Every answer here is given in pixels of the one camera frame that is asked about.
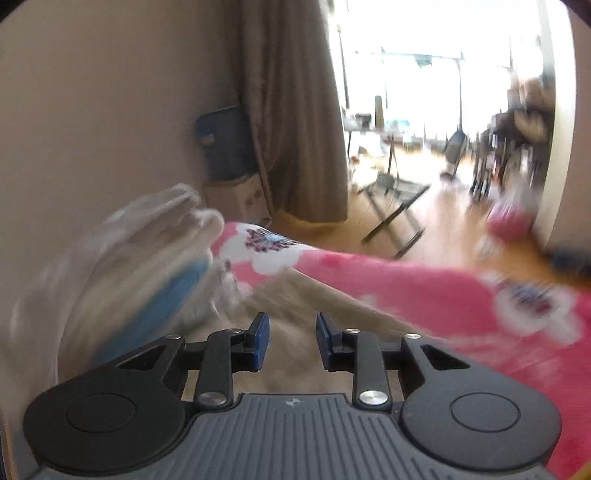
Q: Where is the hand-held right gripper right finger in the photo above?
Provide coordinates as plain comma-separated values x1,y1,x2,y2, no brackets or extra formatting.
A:
316,312,469,409

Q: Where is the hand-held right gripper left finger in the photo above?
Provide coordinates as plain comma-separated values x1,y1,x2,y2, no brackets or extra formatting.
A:
117,312,271,409

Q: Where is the beige garment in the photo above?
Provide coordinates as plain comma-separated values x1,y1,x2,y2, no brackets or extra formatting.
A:
185,268,416,398

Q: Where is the stack of folded beige clothes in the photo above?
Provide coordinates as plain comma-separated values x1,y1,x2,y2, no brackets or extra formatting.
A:
9,182,241,384

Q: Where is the light blue folded cloth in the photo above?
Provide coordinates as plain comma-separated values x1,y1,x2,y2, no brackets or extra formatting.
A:
99,258,213,365

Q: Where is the pink floral blanket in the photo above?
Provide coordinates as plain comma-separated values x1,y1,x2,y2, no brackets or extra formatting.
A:
210,220,591,480

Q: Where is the cardboard box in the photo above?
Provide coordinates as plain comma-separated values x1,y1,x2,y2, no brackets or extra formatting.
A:
203,174,273,227

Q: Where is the folding metal rack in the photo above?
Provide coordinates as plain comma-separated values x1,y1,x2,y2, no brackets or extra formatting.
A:
360,175,432,259

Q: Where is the blue container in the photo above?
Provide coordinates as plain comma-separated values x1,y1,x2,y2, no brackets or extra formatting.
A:
195,107,257,182

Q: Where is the cluttered table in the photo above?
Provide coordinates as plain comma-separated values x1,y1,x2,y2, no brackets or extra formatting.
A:
344,95,416,185

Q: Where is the pink object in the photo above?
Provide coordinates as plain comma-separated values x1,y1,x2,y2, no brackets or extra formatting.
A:
487,203,532,241

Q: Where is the brown curtain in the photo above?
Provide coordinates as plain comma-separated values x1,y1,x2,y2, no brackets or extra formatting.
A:
231,0,349,224

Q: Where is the dustpan with pole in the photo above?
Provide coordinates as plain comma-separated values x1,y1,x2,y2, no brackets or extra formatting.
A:
441,60,468,181

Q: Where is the dark furniture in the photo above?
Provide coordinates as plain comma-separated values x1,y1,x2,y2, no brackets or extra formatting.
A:
471,78,555,204

